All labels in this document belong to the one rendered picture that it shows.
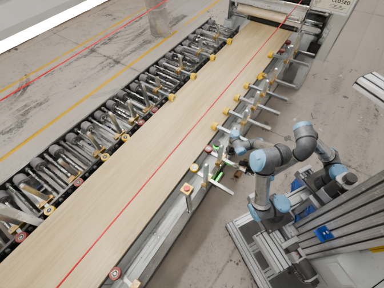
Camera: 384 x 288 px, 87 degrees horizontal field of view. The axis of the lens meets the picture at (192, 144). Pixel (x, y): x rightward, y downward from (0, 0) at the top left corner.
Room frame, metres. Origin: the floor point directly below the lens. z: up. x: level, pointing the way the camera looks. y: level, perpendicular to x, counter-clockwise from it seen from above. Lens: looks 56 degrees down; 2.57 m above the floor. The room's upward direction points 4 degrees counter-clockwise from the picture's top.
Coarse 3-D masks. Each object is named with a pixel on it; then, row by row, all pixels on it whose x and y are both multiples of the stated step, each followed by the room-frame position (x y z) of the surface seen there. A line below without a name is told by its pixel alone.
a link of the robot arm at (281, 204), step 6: (270, 198) 0.43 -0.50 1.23; (276, 198) 0.41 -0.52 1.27; (282, 198) 0.41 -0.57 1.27; (288, 198) 0.41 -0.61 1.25; (276, 204) 0.38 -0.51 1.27; (282, 204) 0.38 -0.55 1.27; (288, 204) 0.38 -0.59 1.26; (276, 210) 0.34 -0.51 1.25; (282, 210) 0.34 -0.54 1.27; (288, 210) 0.34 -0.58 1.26; (276, 216) 0.33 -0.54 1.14
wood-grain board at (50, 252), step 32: (256, 32) 3.18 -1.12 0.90; (224, 64) 2.41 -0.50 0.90; (256, 64) 2.36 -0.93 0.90; (192, 96) 1.82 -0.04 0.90; (224, 96) 1.79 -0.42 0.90; (160, 128) 1.36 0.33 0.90; (128, 160) 0.99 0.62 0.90; (160, 160) 0.97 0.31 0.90; (192, 160) 0.95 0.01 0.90; (96, 192) 0.69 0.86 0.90; (128, 192) 0.67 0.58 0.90; (160, 192) 0.65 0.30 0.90; (64, 224) 0.43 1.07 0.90; (96, 224) 0.42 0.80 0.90; (128, 224) 0.40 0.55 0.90; (32, 256) 0.21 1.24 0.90; (64, 256) 0.20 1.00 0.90; (96, 256) 0.19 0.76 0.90
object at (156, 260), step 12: (276, 84) 2.17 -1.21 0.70; (228, 156) 1.08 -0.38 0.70; (204, 192) 0.70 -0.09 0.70; (192, 204) 0.59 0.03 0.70; (192, 216) 0.50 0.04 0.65; (180, 228) 0.39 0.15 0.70; (168, 240) 0.30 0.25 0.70; (156, 252) 0.21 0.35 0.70; (168, 252) 0.21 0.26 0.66; (156, 264) 0.13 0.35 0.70; (144, 276) 0.05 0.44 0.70
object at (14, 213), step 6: (0, 204) 0.49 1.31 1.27; (0, 210) 0.46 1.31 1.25; (6, 210) 0.47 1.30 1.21; (12, 210) 0.48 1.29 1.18; (18, 210) 0.50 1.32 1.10; (12, 216) 0.45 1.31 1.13; (18, 216) 0.46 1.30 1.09; (24, 216) 0.47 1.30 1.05; (30, 216) 0.48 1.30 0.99; (30, 222) 0.45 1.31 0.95; (36, 222) 0.46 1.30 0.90
